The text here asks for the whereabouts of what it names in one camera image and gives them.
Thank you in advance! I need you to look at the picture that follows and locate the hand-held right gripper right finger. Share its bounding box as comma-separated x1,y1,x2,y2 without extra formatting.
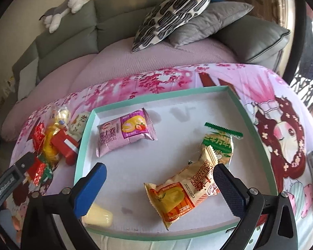
213,163,299,250

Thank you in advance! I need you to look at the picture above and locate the teal-rimmed white tray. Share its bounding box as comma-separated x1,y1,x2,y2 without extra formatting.
73,85,279,241

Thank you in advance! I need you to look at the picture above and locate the black white patterned pillow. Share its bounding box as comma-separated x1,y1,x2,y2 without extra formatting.
132,0,212,52

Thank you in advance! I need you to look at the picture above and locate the dark chair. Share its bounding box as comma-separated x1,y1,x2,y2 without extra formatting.
289,32,313,110

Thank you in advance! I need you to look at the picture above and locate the round candy clear packet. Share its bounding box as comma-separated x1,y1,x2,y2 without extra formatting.
51,106,71,129

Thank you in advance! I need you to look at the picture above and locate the pink cake roll packet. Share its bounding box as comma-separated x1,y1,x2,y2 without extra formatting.
96,107,157,158

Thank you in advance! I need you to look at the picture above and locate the red printed snack packet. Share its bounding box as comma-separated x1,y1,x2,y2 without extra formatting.
31,123,46,151

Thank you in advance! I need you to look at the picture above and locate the printed blanket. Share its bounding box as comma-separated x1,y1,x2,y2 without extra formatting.
9,62,313,250

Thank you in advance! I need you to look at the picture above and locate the red box with white stripe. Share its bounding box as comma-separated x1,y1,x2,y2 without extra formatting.
50,130,80,165

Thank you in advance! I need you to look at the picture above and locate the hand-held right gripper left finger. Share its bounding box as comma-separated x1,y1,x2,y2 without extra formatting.
21,162,107,250

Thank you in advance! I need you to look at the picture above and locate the grey white plush dog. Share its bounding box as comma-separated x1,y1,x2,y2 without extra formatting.
39,0,88,34

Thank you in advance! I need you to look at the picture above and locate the pink sofa cover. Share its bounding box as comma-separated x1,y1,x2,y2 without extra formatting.
0,35,235,141

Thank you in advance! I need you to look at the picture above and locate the orange beige cake roll packet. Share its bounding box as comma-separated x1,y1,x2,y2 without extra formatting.
144,146,225,231

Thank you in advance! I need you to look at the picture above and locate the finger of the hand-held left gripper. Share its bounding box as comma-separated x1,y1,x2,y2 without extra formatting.
14,153,35,174

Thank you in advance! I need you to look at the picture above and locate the green white cracker packet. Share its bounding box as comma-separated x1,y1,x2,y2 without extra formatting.
200,122,244,166

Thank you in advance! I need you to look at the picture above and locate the grey sofa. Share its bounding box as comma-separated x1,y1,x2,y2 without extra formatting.
12,0,291,84

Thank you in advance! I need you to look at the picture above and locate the yellow soft bread packet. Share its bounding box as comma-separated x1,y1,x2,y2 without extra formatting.
43,125,62,166

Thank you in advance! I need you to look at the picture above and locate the grey pillow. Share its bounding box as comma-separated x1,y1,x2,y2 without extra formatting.
168,2,254,48

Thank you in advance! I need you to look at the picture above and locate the pale yellow cake bar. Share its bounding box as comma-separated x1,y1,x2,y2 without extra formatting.
82,204,113,227

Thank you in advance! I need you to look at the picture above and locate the white cushion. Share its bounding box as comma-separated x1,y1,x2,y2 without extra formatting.
17,62,39,101

